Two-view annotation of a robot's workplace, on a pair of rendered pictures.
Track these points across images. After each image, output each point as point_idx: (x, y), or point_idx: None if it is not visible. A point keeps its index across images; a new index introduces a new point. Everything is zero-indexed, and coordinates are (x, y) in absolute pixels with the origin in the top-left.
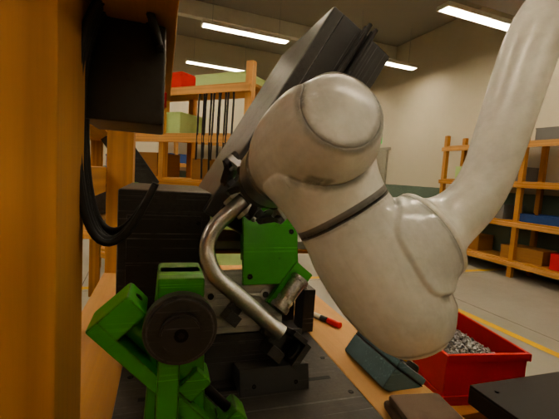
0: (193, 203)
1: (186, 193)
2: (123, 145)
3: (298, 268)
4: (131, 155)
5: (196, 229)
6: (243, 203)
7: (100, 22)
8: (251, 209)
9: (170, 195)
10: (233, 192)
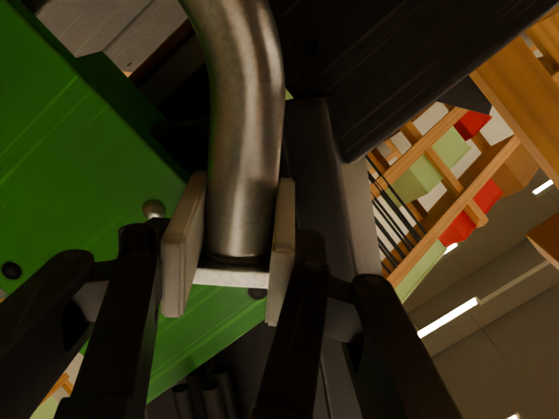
0: (374, 93)
1: (419, 105)
2: (519, 91)
3: None
4: (492, 87)
5: (298, 23)
6: (225, 244)
7: None
8: (133, 313)
9: (463, 54)
10: (294, 300)
